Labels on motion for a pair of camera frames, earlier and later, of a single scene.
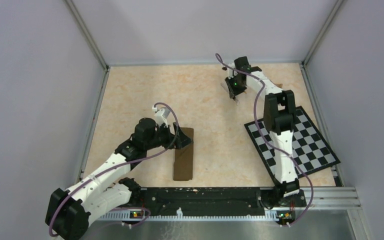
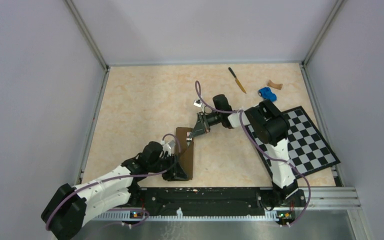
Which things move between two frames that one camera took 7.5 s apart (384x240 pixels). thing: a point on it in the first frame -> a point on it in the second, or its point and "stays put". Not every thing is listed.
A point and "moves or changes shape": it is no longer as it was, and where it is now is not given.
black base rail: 214,200 stays put
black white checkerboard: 310,150 stays put
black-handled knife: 245,88 moves or changes shape
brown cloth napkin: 183,159 stays put
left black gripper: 182,140 -> 177,173
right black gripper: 232,92 -> 201,127
